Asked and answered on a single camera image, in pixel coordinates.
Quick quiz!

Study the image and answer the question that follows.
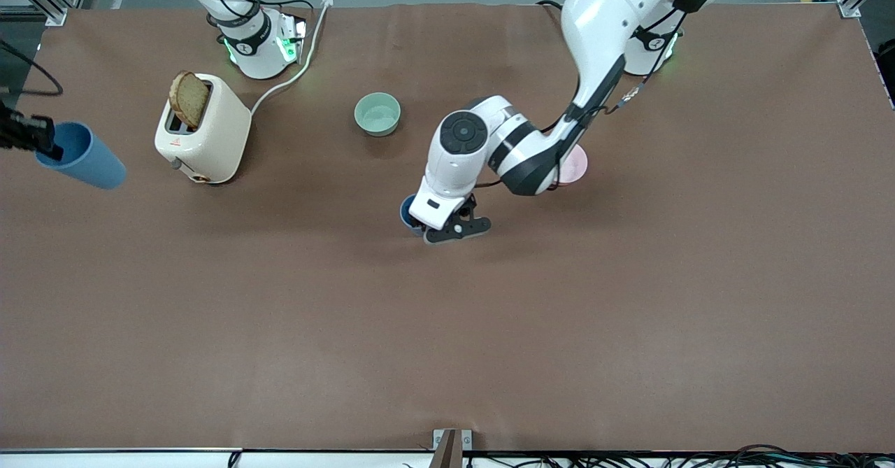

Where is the blue plastic cup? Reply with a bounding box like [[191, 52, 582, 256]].
[[35, 121, 127, 190], [399, 194, 424, 236]]

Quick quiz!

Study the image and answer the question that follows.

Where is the brown table cover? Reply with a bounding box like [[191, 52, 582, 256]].
[[0, 3, 895, 453]]

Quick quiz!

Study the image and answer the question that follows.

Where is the mint green bowl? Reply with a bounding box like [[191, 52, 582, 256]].
[[354, 92, 402, 137]]

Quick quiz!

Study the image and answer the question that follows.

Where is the pale pink bowl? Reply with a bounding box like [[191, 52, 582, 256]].
[[556, 143, 589, 186]]

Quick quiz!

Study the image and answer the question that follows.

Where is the brown bread slice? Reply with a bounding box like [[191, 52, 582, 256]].
[[169, 70, 210, 130]]

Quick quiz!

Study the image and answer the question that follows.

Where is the cream white toaster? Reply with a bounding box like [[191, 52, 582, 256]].
[[154, 73, 252, 185]]

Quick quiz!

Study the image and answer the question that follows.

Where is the small electronics box green light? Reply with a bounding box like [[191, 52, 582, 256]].
[[276, 13, 308, 63]]

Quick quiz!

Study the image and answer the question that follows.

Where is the metal table bracket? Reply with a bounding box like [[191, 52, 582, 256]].
[[433, 429, 473, 468]]

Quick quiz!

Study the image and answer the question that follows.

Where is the white toaster power cable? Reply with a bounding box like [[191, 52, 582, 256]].
[[249, 0, 334, 116]]

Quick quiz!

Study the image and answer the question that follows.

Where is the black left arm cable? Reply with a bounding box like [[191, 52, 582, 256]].
[[538, 6, 686, 136]]

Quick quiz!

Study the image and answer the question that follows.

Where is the white table edge rail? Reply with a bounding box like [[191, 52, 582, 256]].
[[0, 447, 242, 468]]

